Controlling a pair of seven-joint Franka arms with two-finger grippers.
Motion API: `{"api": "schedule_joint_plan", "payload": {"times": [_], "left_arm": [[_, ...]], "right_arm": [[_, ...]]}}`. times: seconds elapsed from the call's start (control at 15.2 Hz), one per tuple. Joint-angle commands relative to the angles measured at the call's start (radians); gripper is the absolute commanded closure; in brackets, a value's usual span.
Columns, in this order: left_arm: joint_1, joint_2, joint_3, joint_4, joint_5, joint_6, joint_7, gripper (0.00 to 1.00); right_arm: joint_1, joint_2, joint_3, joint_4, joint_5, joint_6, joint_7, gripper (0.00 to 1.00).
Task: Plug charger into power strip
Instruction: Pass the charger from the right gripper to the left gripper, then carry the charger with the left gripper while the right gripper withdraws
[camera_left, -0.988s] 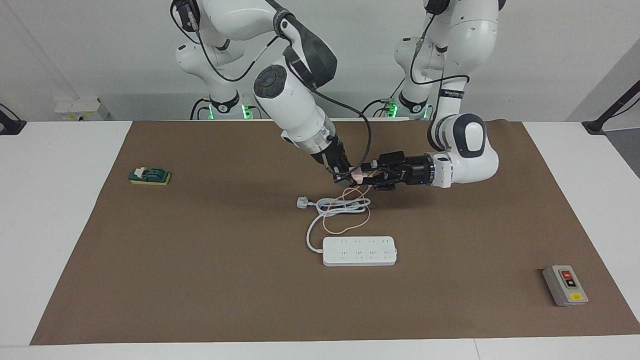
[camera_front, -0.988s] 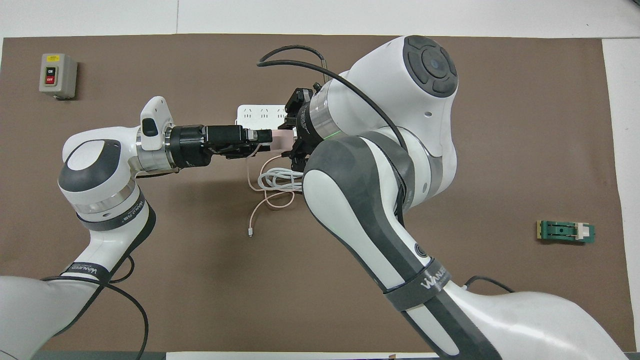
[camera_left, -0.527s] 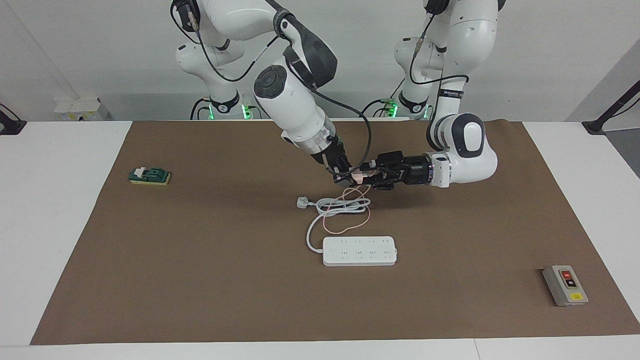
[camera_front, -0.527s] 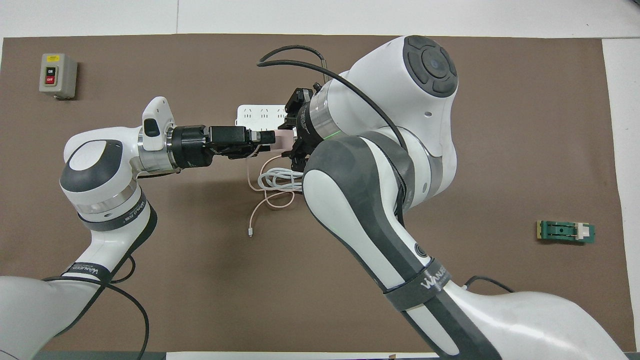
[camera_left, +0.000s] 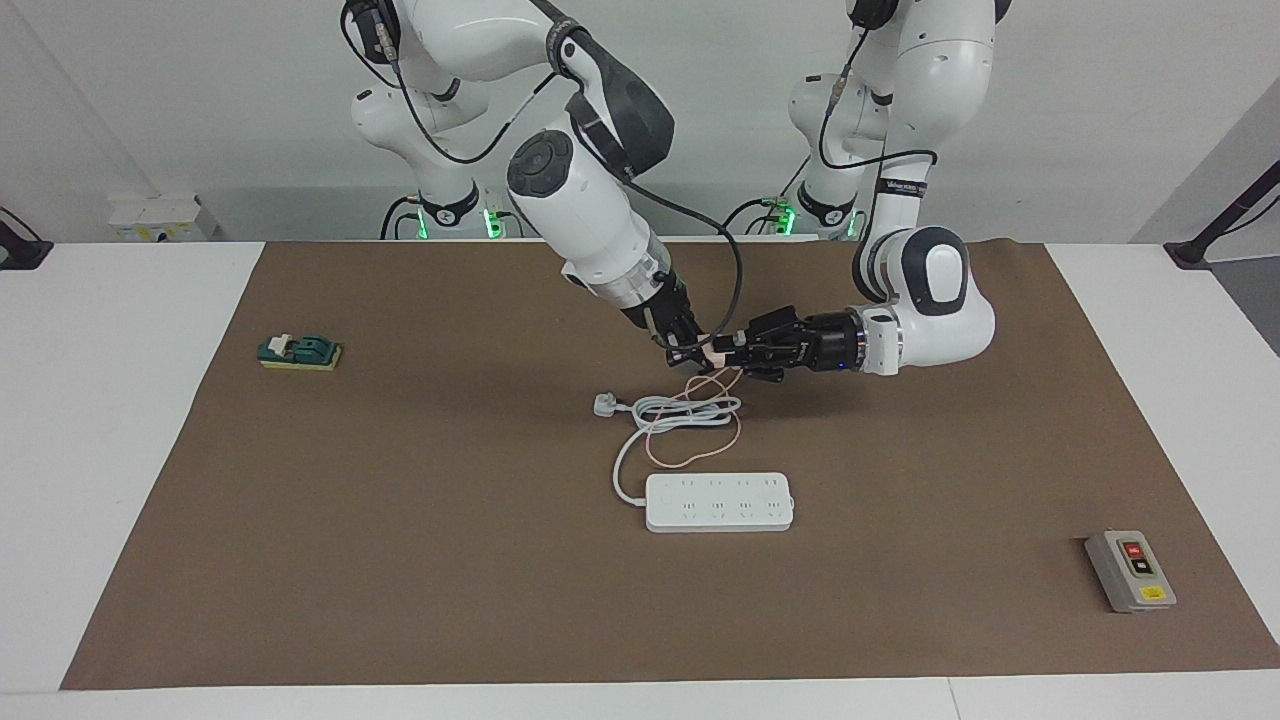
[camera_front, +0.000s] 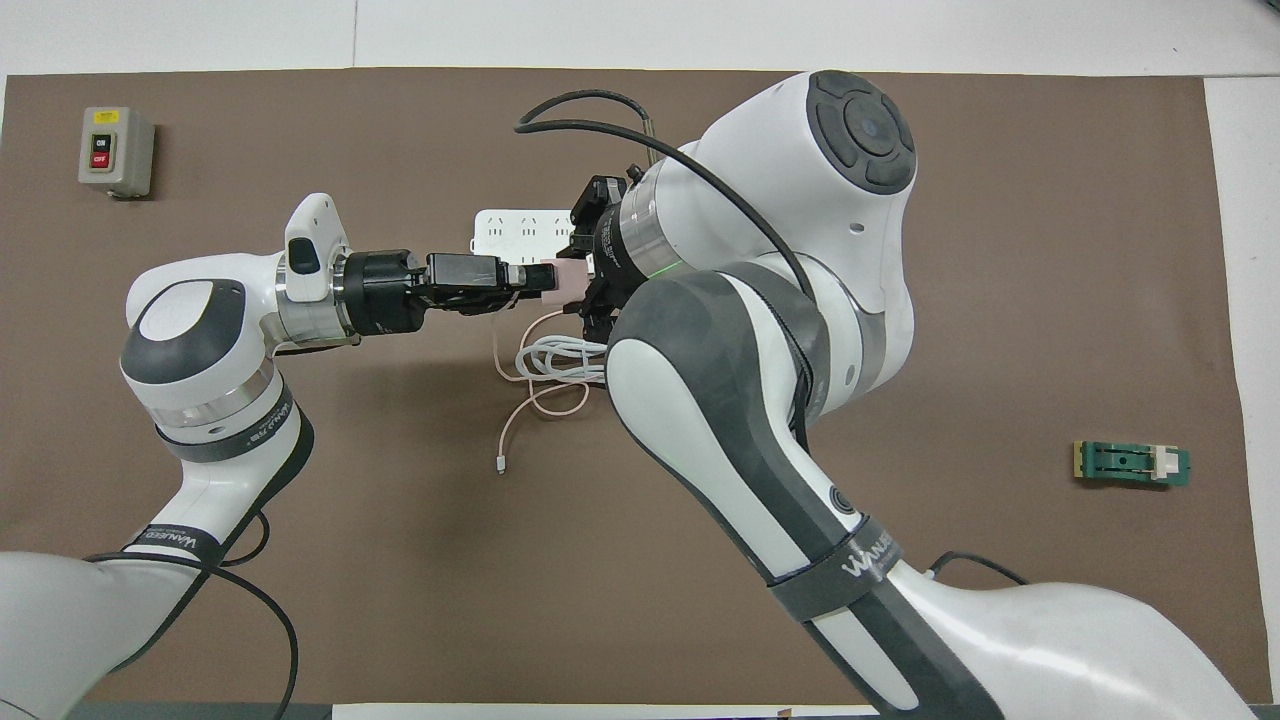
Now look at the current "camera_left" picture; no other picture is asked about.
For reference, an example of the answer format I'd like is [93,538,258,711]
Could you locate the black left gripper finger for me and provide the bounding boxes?
[725,354,787,384]
[718,318,779,349]

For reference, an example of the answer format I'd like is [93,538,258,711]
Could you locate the pink charging cable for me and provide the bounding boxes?
[644,355,748,470]

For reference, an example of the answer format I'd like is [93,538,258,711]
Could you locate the white power strip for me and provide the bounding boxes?
[644,472,797,534]

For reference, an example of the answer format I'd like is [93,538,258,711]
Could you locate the brown table mat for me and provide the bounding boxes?
[60,238,1280,692]

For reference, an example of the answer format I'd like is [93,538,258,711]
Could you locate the black clamp stand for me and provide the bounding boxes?
[1164,160,1280,269]
[0,206,54,272]

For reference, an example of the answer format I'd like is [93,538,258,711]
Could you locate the grey on-off button box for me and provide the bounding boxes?
[1084,529,1179,614]

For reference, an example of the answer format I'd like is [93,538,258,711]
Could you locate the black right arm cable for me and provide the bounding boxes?
[340,0,747,347]

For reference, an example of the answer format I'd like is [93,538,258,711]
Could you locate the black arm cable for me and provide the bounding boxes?
[818,28,941,243]
[340,0,747,347]

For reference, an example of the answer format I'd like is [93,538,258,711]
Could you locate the white cord with plug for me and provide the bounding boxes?
[593,391,744,507]

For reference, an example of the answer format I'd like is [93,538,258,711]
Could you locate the black base cable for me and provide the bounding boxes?
[717,150,813,241]
[379,195,426,241]

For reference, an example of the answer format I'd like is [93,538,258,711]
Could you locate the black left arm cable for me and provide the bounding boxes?
[818,28,941,243]

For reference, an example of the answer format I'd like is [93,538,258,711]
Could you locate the green knife switch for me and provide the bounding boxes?
[257,333,343,373]

